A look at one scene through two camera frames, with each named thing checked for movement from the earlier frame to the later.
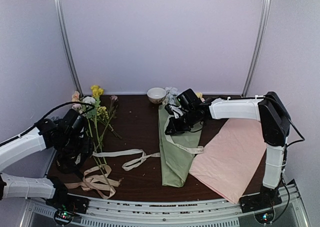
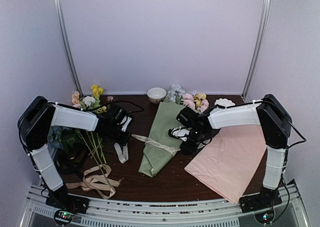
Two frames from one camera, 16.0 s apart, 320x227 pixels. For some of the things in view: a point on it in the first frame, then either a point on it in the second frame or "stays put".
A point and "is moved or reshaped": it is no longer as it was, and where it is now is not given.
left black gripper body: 71,144 → 114,136
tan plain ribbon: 96,178 stays put
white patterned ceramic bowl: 156,95 stays put
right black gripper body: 185,125 → 197,138
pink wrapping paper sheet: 233,163 stays put
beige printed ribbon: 133,164 → 171,150
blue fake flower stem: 171,95 is moved or reshaped
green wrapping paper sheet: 178,149 → 160,146
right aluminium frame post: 260,41 stays put
